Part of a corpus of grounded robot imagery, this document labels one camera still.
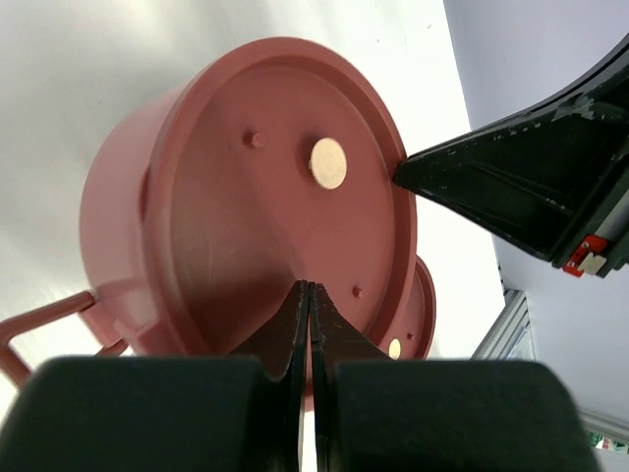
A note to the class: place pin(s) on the pink lunch container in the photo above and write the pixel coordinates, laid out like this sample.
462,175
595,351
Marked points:
120,307

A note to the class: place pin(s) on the dark red lid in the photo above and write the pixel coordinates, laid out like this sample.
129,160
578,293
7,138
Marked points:
276,165
413,327

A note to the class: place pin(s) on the right aluminium post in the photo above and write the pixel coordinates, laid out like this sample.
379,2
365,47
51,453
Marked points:
510,337

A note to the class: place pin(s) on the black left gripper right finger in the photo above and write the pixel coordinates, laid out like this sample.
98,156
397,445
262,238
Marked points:
372,413

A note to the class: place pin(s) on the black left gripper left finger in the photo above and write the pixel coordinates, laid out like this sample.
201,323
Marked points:
239,412

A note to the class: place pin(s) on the dark red lid back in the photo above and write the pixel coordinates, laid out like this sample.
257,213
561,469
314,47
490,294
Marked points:
276,165

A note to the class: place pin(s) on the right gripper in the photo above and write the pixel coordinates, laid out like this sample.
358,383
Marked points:
553,183

